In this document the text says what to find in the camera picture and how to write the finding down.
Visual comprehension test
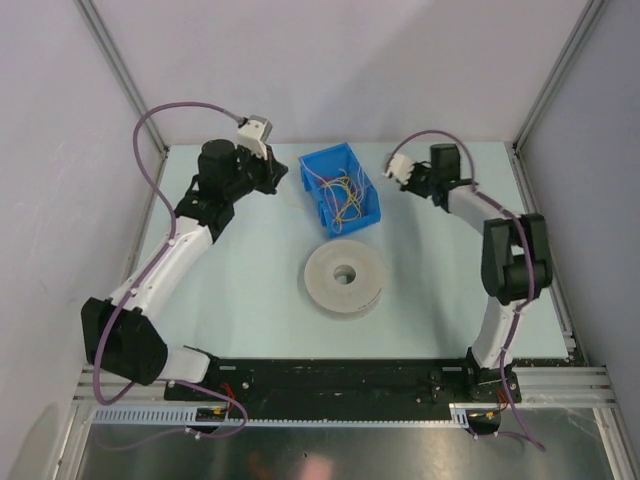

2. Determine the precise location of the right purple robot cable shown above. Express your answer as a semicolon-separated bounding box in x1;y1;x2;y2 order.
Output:
385;130;546;453

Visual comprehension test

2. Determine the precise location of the grey slotted cable duct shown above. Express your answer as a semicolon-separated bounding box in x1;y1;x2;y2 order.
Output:
92;403;521;429

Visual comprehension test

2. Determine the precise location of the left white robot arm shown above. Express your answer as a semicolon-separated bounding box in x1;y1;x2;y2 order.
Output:
81;139;288;400

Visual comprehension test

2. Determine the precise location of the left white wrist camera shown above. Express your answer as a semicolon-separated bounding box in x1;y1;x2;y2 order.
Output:
237;115;273;160

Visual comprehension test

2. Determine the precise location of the grey cable spool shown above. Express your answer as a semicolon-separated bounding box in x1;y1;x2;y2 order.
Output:
303;240;389;320

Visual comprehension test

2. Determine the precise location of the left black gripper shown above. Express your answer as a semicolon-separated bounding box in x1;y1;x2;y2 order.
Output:
224;143;288;202

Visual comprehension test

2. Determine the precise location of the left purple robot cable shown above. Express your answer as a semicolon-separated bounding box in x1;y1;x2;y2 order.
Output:
92;101;251;441

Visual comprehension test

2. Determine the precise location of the white cable in bin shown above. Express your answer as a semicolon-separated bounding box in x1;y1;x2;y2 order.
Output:
304;164;351;191

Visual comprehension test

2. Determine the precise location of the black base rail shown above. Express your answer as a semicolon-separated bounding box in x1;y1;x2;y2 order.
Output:
163;355;524;421

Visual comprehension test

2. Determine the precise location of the yellow cable in bin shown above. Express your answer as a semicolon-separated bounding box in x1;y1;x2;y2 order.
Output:
322;172;371;234

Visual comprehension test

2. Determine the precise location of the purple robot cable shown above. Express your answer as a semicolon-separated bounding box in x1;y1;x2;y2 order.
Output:
92;101;251;441
385;130;546;453

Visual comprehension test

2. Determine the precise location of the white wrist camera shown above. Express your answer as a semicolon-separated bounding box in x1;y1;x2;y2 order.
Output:
383;153;415;185
237;115;273;160

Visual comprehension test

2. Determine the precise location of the right aluminium frame post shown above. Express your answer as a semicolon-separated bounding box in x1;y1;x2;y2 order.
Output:
510;0;609;151

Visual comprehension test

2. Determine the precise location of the aluminium frame post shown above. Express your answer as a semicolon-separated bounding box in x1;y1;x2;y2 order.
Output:
510;0;609;151
74;0;169;151

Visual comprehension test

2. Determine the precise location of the left aluminium frame post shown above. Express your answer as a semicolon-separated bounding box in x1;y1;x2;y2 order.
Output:
74;0;169;151

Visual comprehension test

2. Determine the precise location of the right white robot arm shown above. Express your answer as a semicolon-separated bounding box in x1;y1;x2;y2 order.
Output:
386;144;553;402

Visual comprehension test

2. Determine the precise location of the blue plastic bin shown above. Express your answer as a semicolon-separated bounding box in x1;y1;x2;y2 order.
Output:
298;143;381;239

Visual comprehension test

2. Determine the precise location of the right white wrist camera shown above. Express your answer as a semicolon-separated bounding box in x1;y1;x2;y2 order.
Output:
383;153;415;185

